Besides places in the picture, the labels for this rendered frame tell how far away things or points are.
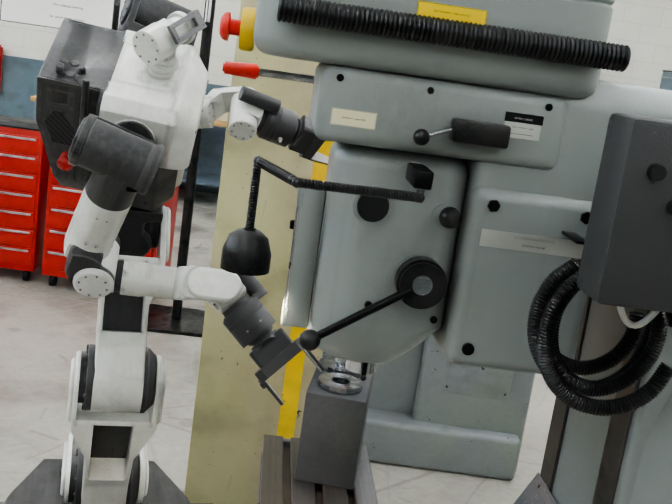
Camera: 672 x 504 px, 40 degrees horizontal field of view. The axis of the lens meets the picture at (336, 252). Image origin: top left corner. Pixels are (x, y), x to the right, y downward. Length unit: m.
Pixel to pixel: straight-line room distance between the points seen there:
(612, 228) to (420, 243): 0.33
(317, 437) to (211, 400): 1.49
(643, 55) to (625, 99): 9.77
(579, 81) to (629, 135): 0.24
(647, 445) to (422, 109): 0.56
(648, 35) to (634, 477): 9.85
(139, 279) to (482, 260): 0.82
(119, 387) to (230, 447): 1.41
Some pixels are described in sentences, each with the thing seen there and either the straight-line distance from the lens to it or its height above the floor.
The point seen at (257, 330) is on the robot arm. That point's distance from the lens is 1.88.
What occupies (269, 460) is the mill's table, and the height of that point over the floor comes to 0.91.
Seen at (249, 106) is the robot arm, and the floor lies 1.59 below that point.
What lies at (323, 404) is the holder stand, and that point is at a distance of 1.83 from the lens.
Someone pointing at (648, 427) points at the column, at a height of 1.30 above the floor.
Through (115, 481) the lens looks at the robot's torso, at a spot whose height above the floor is 0.73.
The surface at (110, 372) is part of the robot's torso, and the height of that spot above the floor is 1.03.
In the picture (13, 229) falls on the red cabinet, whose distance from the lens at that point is 6.29.
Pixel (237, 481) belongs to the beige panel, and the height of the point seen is 0.21.
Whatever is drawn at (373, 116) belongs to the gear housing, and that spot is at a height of 1.67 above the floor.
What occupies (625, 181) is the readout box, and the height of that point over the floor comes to 1.66.
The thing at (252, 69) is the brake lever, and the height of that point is 1.70.
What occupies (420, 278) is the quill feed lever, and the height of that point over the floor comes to 1.47.
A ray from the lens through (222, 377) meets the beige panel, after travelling 3.28.
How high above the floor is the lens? 1.75
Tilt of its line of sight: 12 degrees down
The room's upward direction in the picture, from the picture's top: 8 degrees clockwise
